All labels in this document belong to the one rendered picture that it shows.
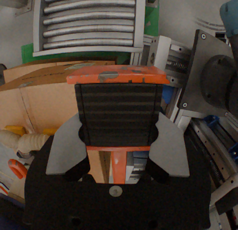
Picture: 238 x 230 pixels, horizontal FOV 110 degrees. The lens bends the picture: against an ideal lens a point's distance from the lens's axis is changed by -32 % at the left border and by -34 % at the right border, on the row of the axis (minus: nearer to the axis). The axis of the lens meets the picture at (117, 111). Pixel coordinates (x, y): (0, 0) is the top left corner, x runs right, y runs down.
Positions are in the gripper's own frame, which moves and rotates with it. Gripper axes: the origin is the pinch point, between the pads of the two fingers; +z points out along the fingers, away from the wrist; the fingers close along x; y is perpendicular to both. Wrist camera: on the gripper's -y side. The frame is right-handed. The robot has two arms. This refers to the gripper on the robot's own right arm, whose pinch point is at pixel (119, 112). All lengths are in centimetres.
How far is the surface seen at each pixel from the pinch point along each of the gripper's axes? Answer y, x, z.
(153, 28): -31, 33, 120
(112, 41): -12, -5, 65
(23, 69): -2, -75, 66
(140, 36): -14, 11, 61
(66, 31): -21, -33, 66
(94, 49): -8, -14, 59
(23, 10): -78, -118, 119
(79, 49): -8, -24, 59
